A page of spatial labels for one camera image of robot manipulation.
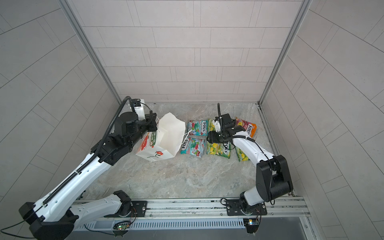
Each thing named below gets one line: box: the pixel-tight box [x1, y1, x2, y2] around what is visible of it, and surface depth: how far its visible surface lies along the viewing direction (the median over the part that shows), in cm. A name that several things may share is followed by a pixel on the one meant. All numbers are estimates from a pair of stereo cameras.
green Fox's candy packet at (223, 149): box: [206, 141, 231, 159], surface depth 91 cm
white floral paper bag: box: [136, 112, 186, 162], surface depth 77 cm
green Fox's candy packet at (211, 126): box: [207, 118, 216, 133], surface depth 101 cm
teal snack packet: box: [187, 120, 209, 136], surface depth 101 cm
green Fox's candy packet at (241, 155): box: [235, 146, 251, 162], surface depth 88 cm
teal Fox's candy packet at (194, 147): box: [180, 138, 207, 158], surface depth 91 cm
